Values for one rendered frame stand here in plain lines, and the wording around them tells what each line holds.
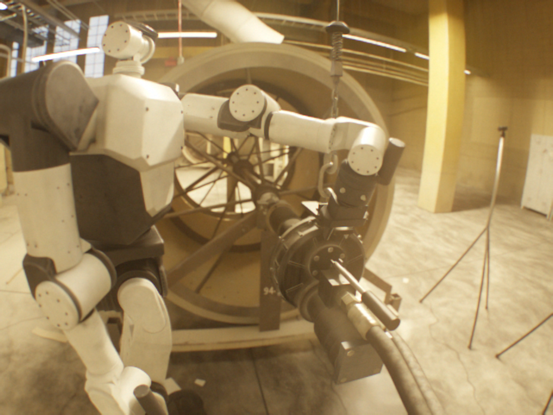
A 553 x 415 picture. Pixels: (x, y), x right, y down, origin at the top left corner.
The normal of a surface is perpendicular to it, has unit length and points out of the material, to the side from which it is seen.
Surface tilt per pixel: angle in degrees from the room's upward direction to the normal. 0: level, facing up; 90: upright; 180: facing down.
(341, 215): 115
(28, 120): 90
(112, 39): 90
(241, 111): 81
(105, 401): 90
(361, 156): 111
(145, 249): 90
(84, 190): 101
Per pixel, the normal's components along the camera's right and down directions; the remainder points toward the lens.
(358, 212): 0.19, 0.66
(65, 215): 1.00, 0.05
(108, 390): 0.22, -0.55
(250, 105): -0.30, 0.09
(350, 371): 0.23, 0.28
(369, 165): -0.37, 0.56
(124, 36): -0.04, 0.28
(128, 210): 0.67, 0.36
